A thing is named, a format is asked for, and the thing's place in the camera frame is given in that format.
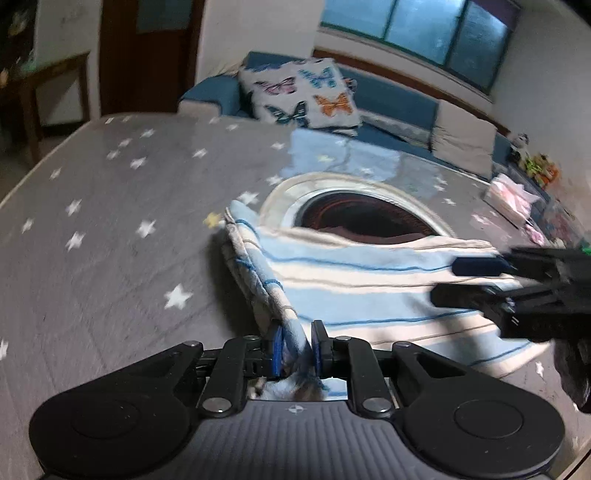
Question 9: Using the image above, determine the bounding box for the blue sofa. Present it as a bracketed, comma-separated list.
[178, 51, 555, 199]

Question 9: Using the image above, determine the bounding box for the butterfly print pillow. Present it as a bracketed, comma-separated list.
[238, 58, 363, 137]

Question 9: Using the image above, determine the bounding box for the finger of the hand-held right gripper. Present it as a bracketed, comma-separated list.
[429, 284, 509, 319]
[452, 256, 513, 278]

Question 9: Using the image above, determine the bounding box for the grey pillow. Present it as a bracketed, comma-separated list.
[431, 99, 499, 181]

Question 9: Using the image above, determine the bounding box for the grey star tablecloth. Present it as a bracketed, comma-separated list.
[0, 111, 591, 480]

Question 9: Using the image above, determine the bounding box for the person's right hand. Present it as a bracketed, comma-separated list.
[551, 338, 591, 411]

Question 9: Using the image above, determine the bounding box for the wooden side table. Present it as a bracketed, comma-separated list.
[9, 51, 93, 167]

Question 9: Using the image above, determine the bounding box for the pink patterned packet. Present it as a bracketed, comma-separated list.
[526, 203, 583, 245]

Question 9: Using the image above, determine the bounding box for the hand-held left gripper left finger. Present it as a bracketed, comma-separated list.
[143, 320, 284, 418]

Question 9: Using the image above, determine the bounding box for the pink white tissue pack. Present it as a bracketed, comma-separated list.
[482, 173, 541, 227]

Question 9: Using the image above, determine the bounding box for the blue white striped shirt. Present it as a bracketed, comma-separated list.
[215, 198, 550, 402]

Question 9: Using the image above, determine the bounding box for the brown door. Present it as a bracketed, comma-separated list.
[99, 0, 204, 116]

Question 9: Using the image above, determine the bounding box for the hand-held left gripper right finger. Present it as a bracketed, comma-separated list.
[310, 320, 462, 417]

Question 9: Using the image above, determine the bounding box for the window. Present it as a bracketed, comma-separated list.
[318, 0, 522, 95]

